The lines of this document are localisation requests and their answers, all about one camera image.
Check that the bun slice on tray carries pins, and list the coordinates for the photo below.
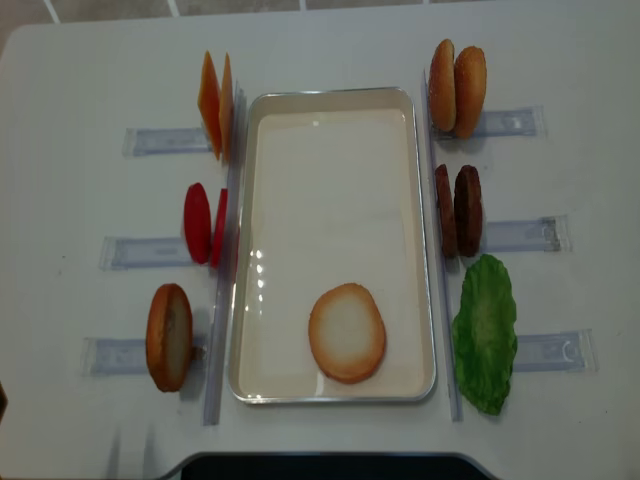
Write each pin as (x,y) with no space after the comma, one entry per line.
(347,334)

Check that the inner orange cheese slice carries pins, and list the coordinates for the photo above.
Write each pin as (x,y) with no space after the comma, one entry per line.
(226,109)

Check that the orange cheese slice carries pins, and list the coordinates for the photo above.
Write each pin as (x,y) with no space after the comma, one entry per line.
(226,109)
(209,104)

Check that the outer orange cheese slice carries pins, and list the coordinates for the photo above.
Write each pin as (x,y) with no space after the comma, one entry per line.
(209,104)

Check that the inner sesame bun top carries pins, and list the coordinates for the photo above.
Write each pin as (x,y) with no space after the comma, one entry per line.
(441,87)

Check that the outer sesame bun top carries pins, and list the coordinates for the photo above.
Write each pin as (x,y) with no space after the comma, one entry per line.
(470,76)

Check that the green lettuce leaf in rack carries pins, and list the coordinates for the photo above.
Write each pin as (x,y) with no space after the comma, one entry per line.
(483,332)

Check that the brown meat patty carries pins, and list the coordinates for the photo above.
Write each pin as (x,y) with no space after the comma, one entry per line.
(446,212)
(468,211)

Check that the sesame bun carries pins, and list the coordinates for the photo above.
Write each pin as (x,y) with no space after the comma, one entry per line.
(441,87)
(470,76)

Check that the inner red tomato slice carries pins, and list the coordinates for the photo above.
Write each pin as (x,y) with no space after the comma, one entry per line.
(218,233)

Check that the white rectangular metal tray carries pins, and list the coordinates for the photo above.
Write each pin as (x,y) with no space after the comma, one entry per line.
(331,196)

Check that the left clear acrylic rack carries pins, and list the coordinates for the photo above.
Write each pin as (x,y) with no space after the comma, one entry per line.
(106,357)

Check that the outer brown meat patty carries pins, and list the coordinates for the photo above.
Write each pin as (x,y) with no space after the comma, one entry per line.
(468,211)

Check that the inner brown meat patty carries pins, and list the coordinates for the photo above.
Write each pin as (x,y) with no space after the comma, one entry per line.
(446,212)

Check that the upright bun slice left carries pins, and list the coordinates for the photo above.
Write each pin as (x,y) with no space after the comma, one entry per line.
(169,337)

